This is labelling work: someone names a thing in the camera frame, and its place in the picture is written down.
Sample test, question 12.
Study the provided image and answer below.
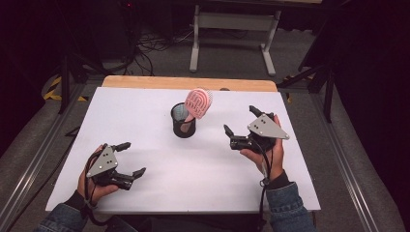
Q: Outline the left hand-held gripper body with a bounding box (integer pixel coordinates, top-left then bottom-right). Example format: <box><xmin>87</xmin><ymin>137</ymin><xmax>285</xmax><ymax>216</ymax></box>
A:
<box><xmin>85</xmin><ymin>145</ymin><xmax>135</xmax><ymax>191</ymax></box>

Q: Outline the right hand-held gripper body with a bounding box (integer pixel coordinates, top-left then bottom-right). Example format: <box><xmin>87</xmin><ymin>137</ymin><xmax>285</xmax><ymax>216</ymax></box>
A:
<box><xmin>228</xmin><ymin>111</ymin><xmax>291</xmax><ymax>155</ymax></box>

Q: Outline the pink hairbrush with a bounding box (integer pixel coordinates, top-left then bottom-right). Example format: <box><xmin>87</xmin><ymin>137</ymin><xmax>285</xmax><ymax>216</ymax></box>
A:
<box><xmin>179</xmin><ymin>88</ymin><xmax>214</xmax><ymax>133</ymax></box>

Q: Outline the black mesh pen holder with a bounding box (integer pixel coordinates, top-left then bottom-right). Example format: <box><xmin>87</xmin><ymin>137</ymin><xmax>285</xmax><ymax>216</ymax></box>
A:
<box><xmin>170</xmin><ymin>101</ymin><xmax>198</xmax><ymax>139</ymax></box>

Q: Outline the person's left hand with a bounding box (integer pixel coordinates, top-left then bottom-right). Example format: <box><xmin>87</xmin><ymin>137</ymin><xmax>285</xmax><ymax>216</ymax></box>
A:
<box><xmin>76</xmin><ymin>144</ymin><xmax>120</xmax><ymax>205</ymax></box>

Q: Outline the person's right hand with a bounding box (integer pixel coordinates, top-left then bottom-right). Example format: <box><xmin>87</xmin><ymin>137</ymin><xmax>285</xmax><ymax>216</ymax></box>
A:
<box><xmin>239</xmin><ymin>114</ymin><xmax>285</xmax><ymax>182</ymax></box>

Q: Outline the white board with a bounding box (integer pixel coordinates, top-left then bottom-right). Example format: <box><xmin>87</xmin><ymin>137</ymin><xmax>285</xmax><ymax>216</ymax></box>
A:
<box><xmin>44</xmin><ymin>86</ymin><xmax>322</xmax><ymax>215</ymax></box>

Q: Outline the person's dark clothing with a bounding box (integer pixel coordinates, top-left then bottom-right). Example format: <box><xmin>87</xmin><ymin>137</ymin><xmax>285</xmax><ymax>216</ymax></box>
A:
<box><xmin>105</xmin><ymin>213</ymin><xmax>267</xmax><ymax>232</ymax></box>

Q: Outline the wooden table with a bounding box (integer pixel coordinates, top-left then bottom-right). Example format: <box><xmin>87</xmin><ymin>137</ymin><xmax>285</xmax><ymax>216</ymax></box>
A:
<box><xmin>102</xmin><ymin>74</ymin><xmax>278</xmax><ymax>93</ymax></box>

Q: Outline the black tripod stand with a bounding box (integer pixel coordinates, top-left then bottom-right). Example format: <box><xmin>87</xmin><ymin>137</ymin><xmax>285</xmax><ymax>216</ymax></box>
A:
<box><xmin>276</xmin><ymin>54</ymin><xmax>337</xmax><ymax>124</ymax></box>
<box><xmin>51</xmin><ymin>0</ymin><xmax>112</xmax><ymax>115</ymax></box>

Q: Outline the yellow black hazard tape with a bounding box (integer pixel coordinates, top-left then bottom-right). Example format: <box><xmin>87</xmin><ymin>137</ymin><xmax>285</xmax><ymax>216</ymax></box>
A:
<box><xmin>42</xmin><ymin>75</ymin><xmax>89</xmax><ymax>102</ymax></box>

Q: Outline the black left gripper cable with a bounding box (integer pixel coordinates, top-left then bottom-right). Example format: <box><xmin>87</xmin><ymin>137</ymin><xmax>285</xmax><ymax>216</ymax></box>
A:
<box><xmin>82</xmin><ymin>150</ymin><xmax>113</xmax><ymax>227</ymax></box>

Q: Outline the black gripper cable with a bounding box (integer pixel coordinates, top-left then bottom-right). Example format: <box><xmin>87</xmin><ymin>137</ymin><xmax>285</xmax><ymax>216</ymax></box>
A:
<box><xmin>82</xmin><ymin>150</ymin><xmax>113</xmax><ymax>227</ymax></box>
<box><xmin>255</xmin><ymin>138</ymin><xmax>276</xmax><ymax>232</ymax></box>

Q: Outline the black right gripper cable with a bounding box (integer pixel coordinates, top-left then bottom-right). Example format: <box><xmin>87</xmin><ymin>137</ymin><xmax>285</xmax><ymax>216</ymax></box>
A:
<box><xmin>255</xmin><ymin>138</ymin><xmax>276</xmax><ymax>232</ymax></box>

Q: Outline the aluminium rail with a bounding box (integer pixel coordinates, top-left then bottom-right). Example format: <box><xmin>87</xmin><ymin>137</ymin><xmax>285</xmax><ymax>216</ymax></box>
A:
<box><xmin>309</xmin><ymin>92</ymin><xmax>382</xmax><ymax>232</ymax></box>
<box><xmin>0</xmin><ymin>82</ymin><xmax>87</xmax><ymax>232</ymax></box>

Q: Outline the white metal stand frame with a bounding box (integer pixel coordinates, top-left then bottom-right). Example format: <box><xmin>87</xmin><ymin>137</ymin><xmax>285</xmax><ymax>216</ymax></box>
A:
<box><xmin>189</xmin><ymin>4</ymin><xmax>282</xmax><ymax>77</ymax></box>

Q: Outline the bundle of floor cables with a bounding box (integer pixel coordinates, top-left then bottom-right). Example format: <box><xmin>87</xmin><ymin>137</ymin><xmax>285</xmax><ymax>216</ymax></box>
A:
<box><xmin>120</xmin><ymin>27</ymin><xmax>196</xmax><ymax>77</ymax></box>

